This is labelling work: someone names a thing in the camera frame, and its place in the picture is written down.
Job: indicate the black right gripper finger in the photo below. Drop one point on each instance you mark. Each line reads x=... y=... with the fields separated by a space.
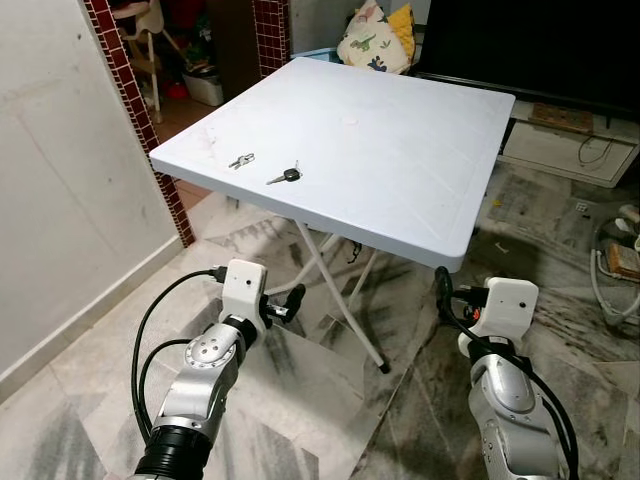
x=443 y=285

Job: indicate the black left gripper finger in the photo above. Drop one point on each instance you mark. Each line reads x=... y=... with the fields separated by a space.
x=296 y=297

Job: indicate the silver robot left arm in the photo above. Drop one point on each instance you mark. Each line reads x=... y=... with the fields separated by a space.
x=200 y=385

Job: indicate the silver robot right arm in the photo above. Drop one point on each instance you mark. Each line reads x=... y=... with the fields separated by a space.
x=505 y=410

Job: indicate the black headed car key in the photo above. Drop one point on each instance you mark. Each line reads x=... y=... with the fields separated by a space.
x=290 y=175

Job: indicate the small silver key pair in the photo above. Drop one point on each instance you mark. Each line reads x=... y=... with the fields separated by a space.
x=241 y=160

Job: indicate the white folding table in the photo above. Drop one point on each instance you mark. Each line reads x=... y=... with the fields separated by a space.
x=380 y=150

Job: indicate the white television cabinet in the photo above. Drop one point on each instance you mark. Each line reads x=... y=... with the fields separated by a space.
x=560 y=150

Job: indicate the brown patterned box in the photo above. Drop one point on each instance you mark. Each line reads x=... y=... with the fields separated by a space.
x=562 y=117

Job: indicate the white bin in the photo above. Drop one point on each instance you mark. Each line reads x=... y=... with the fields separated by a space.
x=203 y=88

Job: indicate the red tiled doorway pillar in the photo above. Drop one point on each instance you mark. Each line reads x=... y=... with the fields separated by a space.
x=271 y=35
x=137 y=110

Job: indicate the light blue box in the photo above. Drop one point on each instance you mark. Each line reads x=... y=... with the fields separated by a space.
x=315 y=54

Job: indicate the black flat screen television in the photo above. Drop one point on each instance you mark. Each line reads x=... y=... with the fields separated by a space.
x=530 y=50

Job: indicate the white dinosaur print pillow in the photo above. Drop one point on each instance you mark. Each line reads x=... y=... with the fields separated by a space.
x=365 y=45

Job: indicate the yellow pillow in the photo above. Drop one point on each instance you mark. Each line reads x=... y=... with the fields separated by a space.
x=403 y=25

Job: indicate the white high chair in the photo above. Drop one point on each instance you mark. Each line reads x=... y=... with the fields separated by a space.
x=150 y=20

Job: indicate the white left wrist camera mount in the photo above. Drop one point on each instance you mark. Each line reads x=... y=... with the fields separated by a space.
x=243 y=290

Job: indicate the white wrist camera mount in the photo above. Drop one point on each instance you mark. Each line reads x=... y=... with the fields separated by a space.
x=505 y=310
x=243 y=290

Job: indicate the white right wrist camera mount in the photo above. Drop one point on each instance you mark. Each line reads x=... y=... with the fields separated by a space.
x=505 y=310

